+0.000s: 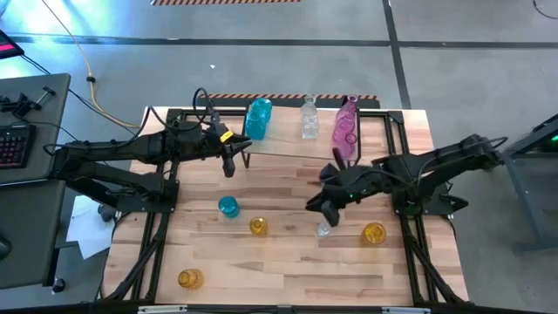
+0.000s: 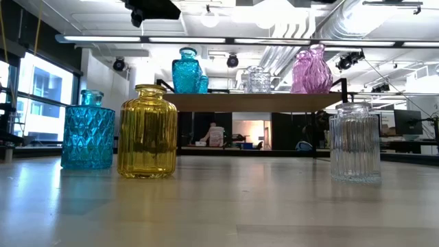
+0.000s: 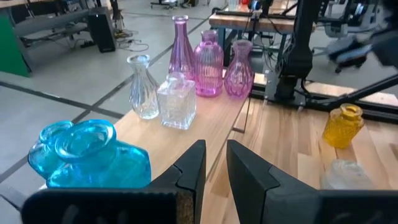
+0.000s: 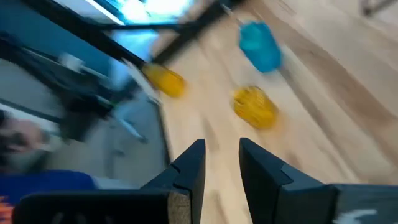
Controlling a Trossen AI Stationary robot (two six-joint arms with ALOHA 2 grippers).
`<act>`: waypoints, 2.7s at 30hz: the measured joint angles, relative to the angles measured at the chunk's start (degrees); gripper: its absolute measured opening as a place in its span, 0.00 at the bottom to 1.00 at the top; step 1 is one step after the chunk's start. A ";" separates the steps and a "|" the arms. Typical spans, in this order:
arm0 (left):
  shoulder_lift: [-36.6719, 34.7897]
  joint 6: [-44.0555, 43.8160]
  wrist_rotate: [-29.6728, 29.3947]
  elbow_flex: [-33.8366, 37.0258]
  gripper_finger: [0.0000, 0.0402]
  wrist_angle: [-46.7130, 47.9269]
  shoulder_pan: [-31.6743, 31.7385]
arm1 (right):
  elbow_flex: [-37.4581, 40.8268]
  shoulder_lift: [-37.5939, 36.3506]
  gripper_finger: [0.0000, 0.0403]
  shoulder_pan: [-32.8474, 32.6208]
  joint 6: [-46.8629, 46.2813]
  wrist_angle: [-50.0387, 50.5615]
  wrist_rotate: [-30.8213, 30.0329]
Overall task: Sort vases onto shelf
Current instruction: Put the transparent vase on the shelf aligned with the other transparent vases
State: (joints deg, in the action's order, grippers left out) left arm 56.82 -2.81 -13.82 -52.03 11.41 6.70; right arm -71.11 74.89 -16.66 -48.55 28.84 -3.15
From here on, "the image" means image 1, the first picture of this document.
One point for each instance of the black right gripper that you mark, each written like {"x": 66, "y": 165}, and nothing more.
{"x": 353, "y": 185}

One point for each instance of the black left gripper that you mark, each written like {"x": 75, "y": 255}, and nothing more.
{"x": 213, "y": 144}

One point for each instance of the teal square glass vase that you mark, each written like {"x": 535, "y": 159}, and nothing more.
{"x": 255, "y": 126}

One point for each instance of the pink faceted bulbous glass vase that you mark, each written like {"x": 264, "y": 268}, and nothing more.
{"x": 352, "y": 148}

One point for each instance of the yellow ribbed cylinder glass vase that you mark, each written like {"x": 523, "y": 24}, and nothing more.
{"x": 258, "y": 227}

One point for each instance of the clear square glass vase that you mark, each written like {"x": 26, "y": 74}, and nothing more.
{"x": 309, "y": 127}

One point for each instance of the pink tall-necked glass vase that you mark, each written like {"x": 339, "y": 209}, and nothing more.
{"x": 349, "y": 109}

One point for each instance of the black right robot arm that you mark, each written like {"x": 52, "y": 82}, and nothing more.
{"x": 436, "y": 163}

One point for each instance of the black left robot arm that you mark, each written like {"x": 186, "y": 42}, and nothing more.
{"x": 131, "y": 150}

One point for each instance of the clear ribbed cylinder glass vase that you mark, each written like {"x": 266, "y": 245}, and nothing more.
{"x": 321, "y": 231}

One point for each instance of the black mat with striped edge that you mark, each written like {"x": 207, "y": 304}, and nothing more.
{"x": 283, "y": 103}

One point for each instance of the teal diamond-pattern cylinder vase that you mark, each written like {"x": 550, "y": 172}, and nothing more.
{"x": 228, "y": 206}

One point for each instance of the orange black hazard stripe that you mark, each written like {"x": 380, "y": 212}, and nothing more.
{"x": 218, "y": 2}

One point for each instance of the dark grey caster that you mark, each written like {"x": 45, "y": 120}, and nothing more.
{"x": 106, "y": 213}

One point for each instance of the white paper sheets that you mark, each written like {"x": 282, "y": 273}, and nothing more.
{"x": 87, "y": 231}

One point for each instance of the black clamp tool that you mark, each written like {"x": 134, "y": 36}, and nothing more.
{"x": 22, "y": 104}

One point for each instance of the black computer keyboard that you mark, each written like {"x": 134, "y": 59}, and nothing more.
{"x": 15, "y": 146}

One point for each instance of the black caster wheel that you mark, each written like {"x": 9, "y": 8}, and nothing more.
{"x": 59, "y": 284}

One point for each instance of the grey metal cart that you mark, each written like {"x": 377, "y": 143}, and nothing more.
{"x": 545, "y": 126}

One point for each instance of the dark grey desk top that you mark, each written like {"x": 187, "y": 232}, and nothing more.
{"x": 26, "y": 244}

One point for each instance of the dark tablet screen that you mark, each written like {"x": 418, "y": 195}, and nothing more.
{"x": 8, "y": 45}

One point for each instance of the black computer mouse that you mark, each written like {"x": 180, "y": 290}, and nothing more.
{"x": 3, "y": 248}

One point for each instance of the black metal rig frame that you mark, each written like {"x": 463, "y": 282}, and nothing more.
{"x": 396, "y": 117}

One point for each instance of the grey metal bracket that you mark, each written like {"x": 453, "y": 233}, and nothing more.
{"x": 405, "y": 311}
{"x": 161, "y": 310}

